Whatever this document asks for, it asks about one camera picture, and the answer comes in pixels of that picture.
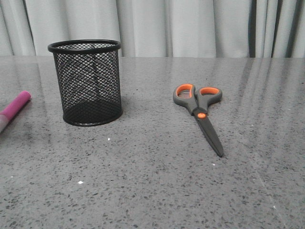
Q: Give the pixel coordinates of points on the grey orange scissors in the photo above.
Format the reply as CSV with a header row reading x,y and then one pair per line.
x,y
197,102

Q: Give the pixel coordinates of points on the pink marker pen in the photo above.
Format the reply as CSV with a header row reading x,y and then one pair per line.
x,y
10,111

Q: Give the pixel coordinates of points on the black mesh pen holder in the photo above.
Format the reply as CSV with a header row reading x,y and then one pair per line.
x,y
89,80

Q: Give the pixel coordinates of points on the grey curtain backdrop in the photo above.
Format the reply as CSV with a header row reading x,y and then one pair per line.
x,y
158,28

